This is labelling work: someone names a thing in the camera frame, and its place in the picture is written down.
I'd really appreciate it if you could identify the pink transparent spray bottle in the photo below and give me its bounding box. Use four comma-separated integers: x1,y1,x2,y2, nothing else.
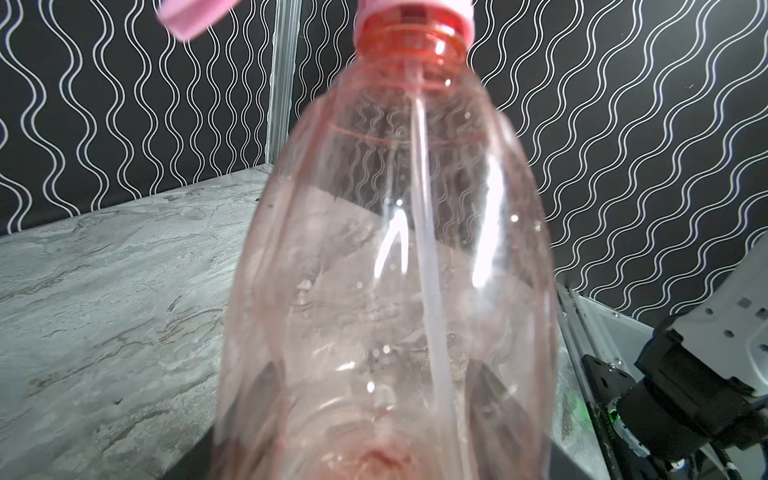
214,22,557,479

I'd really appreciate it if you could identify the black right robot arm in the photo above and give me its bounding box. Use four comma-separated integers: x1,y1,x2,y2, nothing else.
606,237,767,479

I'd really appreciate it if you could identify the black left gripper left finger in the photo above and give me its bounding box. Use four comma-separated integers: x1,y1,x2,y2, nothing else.
160,427,240,480

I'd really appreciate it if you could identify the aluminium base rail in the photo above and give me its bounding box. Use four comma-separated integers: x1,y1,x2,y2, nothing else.
557,285,668,479

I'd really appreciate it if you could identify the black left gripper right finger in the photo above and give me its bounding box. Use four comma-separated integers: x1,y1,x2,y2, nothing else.
544,441,600,480

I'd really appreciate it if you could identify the pink spray nozzle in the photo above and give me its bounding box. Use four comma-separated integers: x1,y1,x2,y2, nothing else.
157,0,475,47

